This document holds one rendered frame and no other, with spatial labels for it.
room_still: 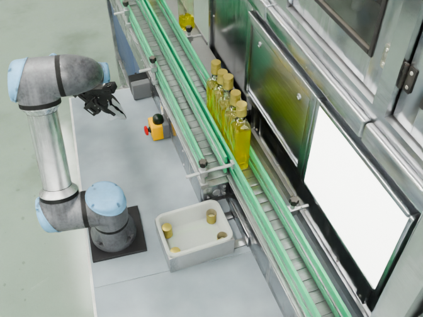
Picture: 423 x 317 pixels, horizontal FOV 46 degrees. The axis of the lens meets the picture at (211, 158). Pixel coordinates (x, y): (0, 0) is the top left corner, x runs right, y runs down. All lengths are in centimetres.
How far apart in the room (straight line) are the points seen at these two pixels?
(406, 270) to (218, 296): 112
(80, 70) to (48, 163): 29
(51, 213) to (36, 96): 36
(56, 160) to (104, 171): 48
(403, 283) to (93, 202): 113
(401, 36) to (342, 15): 25
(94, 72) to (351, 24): 70
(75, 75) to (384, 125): 80
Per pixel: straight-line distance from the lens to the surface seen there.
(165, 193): 187
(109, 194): 157
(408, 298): 58
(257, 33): 169
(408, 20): 108
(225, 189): 174
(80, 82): 144
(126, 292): 166
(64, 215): 158
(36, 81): 144
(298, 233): 152
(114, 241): 168
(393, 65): 113
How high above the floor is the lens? 219
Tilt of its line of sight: 47 degrees down
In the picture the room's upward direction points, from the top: straight up
